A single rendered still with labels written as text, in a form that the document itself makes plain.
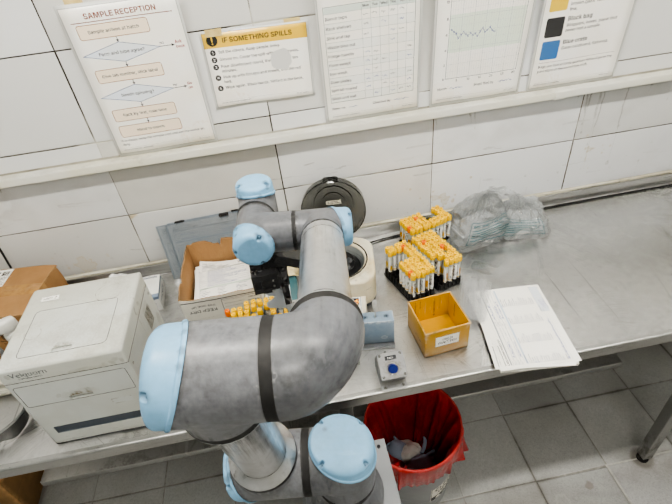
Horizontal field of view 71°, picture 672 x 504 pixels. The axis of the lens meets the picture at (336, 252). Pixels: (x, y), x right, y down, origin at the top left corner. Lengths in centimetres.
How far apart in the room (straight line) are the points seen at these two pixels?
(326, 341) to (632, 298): 129
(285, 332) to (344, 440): 42
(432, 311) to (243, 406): 100
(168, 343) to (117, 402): 80
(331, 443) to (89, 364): 60
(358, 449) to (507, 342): 67
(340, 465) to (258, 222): 44
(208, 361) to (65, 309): 88
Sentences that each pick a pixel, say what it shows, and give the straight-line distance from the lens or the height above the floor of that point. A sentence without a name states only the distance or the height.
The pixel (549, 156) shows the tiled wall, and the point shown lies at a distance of 189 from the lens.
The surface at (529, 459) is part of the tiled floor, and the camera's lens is 226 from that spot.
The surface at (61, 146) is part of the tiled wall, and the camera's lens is 163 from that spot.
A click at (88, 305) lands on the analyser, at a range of 132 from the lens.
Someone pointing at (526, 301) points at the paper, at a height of 89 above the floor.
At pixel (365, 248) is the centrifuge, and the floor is 99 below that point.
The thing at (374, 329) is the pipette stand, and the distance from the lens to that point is 134.
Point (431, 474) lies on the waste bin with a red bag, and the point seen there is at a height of 41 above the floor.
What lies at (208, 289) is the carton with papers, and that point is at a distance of 158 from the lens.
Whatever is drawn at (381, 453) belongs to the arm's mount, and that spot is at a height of 95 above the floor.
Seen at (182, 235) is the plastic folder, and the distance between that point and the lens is 169.
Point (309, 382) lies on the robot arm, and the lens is 49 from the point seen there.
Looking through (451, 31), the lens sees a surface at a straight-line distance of 152.
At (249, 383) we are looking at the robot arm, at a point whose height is 156.
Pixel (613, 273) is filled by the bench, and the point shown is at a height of 87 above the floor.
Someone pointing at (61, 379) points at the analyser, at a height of 112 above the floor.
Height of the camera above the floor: 195
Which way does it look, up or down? 39 degrees down
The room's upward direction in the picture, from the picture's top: 7 degrees counter-clockwise
